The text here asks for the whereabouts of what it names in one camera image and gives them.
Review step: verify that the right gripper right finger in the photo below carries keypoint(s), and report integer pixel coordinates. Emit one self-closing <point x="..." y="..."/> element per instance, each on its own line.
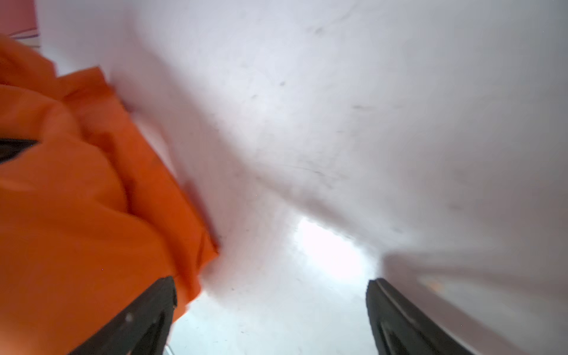
<point x="399" y="327"/>

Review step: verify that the orange shorts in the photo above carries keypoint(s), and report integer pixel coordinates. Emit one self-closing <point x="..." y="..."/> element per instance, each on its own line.
<point x="90" y="215"/>

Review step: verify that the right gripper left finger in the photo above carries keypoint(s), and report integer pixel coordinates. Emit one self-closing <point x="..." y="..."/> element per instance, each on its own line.
<point x="141" y="328"/>

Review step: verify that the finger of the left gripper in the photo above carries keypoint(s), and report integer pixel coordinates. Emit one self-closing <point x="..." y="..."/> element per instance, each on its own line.
<point x="11" y="148"/>

